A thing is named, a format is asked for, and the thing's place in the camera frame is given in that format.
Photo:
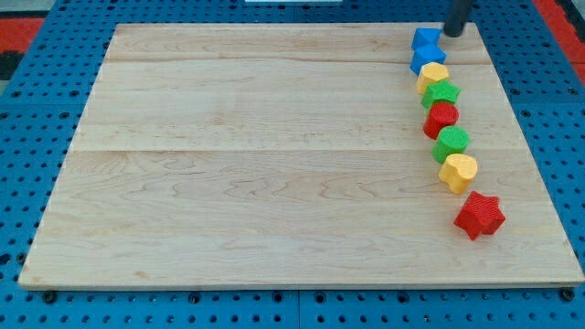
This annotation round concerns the red star block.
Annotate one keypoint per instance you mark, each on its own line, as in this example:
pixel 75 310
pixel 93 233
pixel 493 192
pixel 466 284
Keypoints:
pixel 480 215

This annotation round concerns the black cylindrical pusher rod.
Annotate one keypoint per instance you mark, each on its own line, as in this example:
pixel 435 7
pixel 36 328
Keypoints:
pixel 457 17

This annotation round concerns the blue triangular block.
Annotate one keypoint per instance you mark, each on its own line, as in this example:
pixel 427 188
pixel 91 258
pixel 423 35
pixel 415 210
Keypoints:
pixel 424 36

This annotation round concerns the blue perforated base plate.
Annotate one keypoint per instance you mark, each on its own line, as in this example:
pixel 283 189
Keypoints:
pixel 42 103

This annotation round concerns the yellow heart block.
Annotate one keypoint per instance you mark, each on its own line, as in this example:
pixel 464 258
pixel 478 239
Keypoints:
pixel 458 171

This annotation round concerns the green cylinder block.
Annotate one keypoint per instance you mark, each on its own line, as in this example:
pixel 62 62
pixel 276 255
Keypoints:
pixel 450 140

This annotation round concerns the light wooden board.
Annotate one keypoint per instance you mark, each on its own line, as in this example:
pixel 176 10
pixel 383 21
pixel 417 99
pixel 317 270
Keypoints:
pixel 287 156

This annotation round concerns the blue cube block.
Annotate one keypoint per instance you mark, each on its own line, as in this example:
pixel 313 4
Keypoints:
pixel 424 55

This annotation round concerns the yellow hexagon block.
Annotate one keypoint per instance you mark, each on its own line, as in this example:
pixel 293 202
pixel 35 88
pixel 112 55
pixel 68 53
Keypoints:
pixel 430 73

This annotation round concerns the red cylinder block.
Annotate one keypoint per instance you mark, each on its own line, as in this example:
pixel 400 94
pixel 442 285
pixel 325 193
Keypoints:
pixel 441 114

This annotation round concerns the green star block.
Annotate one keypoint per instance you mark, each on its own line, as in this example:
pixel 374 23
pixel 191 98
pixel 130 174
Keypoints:
pixel 442 91

